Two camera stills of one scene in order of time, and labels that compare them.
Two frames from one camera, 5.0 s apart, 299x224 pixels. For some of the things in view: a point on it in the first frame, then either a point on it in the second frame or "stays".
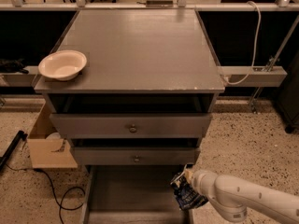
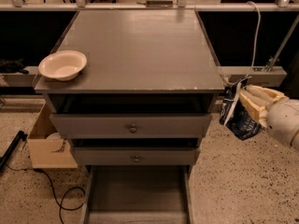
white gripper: [198, 180] to [281, 121]
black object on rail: [14, 65] stays
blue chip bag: [185, 193] to [236, 115]
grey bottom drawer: [133, 194] stays
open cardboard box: [49, 153] stays
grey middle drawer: [136, 155] stays
